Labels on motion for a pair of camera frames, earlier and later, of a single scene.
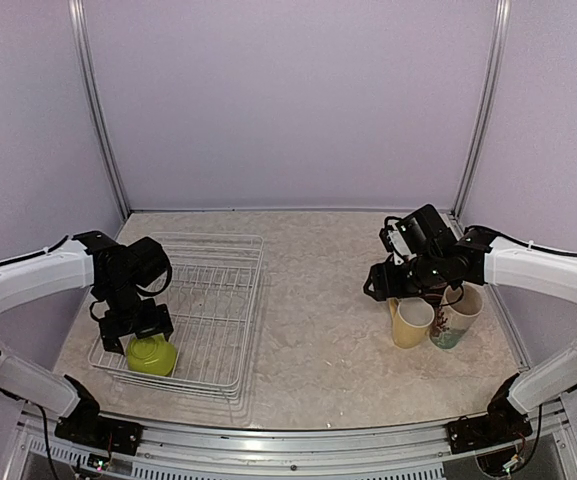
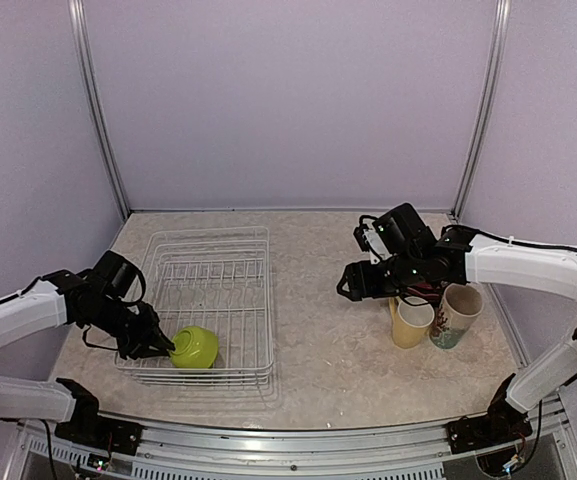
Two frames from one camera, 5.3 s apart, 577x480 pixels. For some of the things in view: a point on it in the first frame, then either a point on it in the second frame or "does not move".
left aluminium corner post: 83,50 does not move
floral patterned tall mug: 456,316 does not move
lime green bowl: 151,356 to 195,348
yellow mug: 411,318 does not move
